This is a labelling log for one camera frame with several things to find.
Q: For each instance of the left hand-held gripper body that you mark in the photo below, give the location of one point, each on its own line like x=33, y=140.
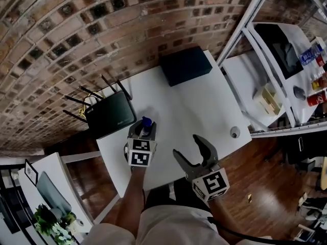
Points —
x=139, y=153

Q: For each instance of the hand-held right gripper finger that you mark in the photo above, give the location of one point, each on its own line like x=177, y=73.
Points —
x=210, y=152
x=184, y=162

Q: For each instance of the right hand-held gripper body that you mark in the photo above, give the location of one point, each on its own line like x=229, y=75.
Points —
x=210, y=184

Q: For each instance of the person's right forearm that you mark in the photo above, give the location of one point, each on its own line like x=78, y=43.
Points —
x=219, y=208

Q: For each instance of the person's left forearm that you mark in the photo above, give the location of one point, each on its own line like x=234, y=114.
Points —
x=130, y=193

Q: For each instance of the blue-labelled water bottle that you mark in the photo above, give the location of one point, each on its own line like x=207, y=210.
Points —
x=310, y=55

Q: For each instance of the black router with antennas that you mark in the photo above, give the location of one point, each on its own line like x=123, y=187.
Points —
x=110, y=116

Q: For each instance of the white table with grommet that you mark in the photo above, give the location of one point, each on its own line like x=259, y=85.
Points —
x=194, y=106

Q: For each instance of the person's beige clothing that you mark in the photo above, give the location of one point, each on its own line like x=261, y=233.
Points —
x=166, y=226

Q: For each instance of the dark teal box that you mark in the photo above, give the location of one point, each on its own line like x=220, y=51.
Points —
x=185, y=65

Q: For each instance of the small wooden box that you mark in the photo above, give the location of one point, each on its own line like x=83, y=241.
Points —
x=268, y=99

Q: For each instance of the square white table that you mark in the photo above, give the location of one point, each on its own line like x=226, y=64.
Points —
x=51, y=165

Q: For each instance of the black phone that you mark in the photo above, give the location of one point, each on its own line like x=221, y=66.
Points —
x=301, y=143

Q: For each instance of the small white round cup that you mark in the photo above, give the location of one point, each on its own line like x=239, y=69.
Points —
x=80, y=222

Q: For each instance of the grey computer mouse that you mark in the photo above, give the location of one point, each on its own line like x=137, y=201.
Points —
x=299, y=93

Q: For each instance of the green potted plant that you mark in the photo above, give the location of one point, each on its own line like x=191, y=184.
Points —
x=44, y=219

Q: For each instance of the red drink can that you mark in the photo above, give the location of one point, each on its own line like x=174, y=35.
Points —
x=316, y=99

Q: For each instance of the grey cloth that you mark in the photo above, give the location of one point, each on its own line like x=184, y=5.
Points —
x=288, y=55

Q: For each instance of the black desk pad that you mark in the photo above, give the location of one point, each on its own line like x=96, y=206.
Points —
x=270, y=37

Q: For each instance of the black picture frame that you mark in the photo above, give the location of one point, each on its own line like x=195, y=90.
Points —
x=31, y=172

